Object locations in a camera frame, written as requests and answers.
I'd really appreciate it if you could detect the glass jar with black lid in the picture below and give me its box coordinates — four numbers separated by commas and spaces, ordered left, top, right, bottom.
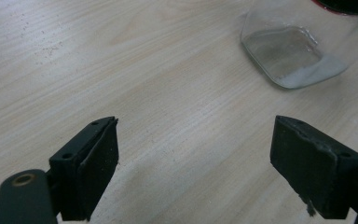
240, 0, 358, 91

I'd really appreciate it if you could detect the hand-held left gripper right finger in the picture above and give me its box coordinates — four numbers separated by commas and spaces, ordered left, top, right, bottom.
269, 115, 358, 220

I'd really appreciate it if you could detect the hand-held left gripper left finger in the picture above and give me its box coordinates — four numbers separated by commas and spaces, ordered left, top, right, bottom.
48, 116, 120, 222

